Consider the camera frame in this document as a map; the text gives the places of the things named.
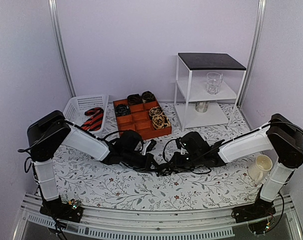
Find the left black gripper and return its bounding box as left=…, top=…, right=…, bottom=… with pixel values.
left=122, top=150, right=162, bottom=173

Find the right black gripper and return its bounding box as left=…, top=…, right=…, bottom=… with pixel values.
left=167, top=151, right=203, bottom=172

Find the black white floral tie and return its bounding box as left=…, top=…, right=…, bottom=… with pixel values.
left=156, top=166, right=176, bottom=177

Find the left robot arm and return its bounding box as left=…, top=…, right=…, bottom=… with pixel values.
left=18, top=110, right=161, bottom=217

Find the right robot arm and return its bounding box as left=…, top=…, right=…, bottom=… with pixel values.
left=158, top=118, right=268, bottom=210

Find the rolled beige patterned tie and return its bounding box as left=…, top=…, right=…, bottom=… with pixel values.
left=152, top=114, right=171, bottom=130

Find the red wooden compartment tray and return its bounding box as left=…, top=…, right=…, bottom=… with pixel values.
left=116, top=100, right=172, bottom=140

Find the rolled black beige tie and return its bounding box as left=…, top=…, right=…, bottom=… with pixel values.
left=148, top=106, right=164, bottom=118

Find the metal cup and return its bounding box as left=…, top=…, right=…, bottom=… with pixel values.
left=195, top=101, right=209, bottom=113

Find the rolled black patterned tie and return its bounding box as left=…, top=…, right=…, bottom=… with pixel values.
left=114, top=103, right=131, bottom=117

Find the rolled dark olive tie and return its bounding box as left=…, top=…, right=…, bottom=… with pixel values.
left=141, top=91, right=156, bottom=103

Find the rolled dark brown tie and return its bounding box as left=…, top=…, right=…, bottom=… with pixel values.
left=127, top=93, right=143, bottom=106

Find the red black striped tie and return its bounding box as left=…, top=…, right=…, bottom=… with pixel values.
left=81, top=107, right=104, bottom=132

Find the white shelf black top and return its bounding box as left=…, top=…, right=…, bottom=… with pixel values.
left=174, top=52, right=247, bottom=131

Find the cream ceramic mug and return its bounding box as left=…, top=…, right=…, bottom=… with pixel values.
left=248, top=154, right=273, bottom=184

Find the clear drinking glass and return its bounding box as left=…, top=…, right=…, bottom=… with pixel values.
left=206, top=72, right=224, bottom=95

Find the white plastic basket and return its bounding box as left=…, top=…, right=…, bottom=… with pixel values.
left=62, top=94, right=109, bottom=137

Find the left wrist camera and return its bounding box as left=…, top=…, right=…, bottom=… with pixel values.
left=142, top=139, right=157, bottom=156

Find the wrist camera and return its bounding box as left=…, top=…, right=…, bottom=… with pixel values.
left=142, top=139, right=157, bottom=156
left=175, top=138, right=186, bottom=155

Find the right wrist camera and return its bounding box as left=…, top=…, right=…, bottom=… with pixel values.
left=175, top=138, right=186, bottom=155

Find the front metal rail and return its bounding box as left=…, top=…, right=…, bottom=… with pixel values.
left=12, top=194, right=303, bottom=240

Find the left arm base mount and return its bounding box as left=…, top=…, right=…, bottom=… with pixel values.
left=39, top=194, right=84, bottom=223

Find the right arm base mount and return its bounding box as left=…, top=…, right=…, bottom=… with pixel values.
left=231, top=199, right=276, bottom=235

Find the right metal frame post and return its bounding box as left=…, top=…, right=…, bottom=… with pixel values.
left=237, top=0, right=267, bottom=106

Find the metal frame post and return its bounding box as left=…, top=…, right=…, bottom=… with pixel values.
left=48, top=0, right=76, bottom=97
left=237, top=0, right=267, bottom=106

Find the left metal frame post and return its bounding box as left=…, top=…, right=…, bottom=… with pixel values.
left=48, top=0, right=76, bottom=97

